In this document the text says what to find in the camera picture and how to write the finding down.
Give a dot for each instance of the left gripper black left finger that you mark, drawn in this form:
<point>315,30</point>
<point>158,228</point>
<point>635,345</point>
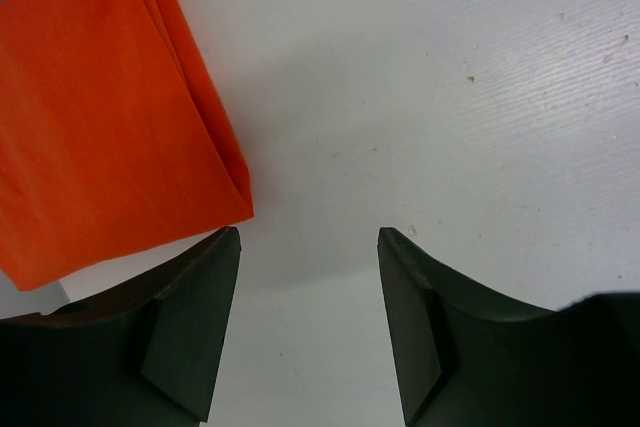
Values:
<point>143,353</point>

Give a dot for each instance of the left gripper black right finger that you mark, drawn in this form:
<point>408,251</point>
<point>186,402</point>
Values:
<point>467,355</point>

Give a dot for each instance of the orange t shirt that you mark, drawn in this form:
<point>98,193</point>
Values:
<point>113,137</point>

